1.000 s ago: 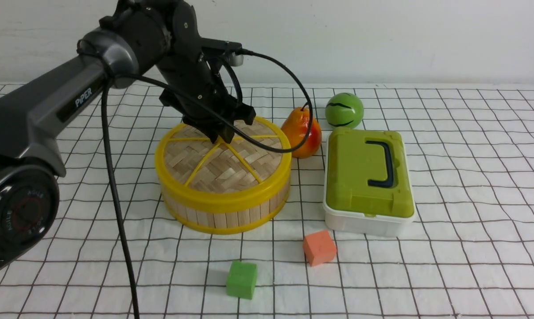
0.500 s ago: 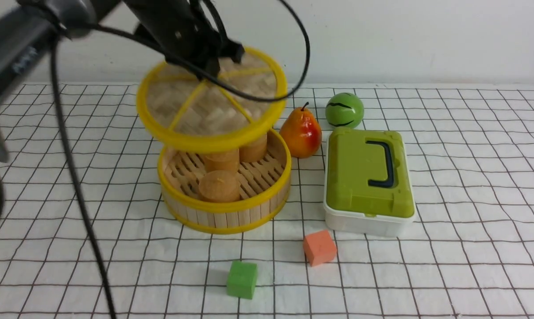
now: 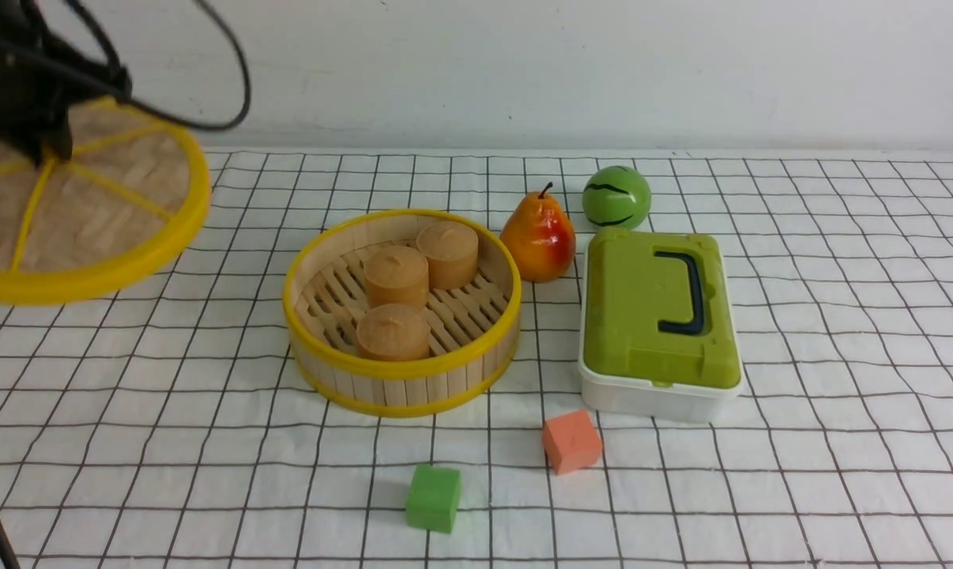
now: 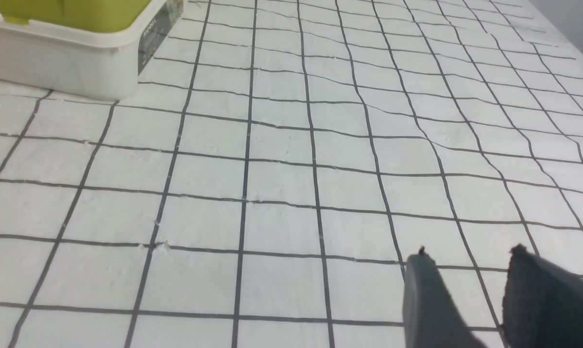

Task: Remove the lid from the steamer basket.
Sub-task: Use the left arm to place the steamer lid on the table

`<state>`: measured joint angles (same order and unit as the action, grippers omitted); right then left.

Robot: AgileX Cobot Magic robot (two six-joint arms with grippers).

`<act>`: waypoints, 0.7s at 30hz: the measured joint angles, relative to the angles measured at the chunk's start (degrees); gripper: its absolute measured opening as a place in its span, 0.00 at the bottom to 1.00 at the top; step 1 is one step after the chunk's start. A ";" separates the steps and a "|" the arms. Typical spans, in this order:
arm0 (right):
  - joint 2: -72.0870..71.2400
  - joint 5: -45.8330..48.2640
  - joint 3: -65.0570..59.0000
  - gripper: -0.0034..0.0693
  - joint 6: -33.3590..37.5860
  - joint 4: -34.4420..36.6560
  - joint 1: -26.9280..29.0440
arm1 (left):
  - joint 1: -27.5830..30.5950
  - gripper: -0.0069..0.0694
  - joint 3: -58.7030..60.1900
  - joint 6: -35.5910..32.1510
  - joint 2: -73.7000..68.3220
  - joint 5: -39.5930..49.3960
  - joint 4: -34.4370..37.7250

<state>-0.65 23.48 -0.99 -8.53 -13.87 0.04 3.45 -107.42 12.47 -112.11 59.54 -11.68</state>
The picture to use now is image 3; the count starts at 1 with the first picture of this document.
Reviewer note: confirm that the bamboo steamer basket yellow rim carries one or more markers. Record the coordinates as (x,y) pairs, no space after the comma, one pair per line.
(474,331)

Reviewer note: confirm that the green foam cube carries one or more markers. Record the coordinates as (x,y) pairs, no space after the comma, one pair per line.
(433,498)

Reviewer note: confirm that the tan bun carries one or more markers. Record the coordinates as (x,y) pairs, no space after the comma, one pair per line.
(396,274)
(393,332)
(452,253)

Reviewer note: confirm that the green toy watermelon ball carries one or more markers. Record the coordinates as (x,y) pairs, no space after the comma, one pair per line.
(616,196)

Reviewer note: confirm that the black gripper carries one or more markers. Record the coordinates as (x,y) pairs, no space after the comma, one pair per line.
(42,76)

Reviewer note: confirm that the tan bun middle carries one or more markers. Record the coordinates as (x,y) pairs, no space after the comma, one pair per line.
(396,274)

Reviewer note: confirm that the red yellow toy pear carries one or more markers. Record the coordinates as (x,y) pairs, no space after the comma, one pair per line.
(540,237)

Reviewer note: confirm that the woven bamboo steamer lid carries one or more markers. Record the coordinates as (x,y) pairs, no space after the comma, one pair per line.
(132,197)

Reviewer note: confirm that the white checkered tablecloth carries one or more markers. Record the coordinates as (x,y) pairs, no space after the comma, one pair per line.
(166,426)

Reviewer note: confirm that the green lidded white box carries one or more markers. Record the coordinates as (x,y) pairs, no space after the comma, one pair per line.
(657,337)

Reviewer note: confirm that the orange foam cube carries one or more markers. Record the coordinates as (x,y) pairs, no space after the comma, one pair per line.
(571,442)

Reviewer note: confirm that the tan bun back right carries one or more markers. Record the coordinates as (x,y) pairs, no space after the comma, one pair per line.
(452,253)

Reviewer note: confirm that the tan bun front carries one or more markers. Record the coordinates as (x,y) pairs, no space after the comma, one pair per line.
(393,332)

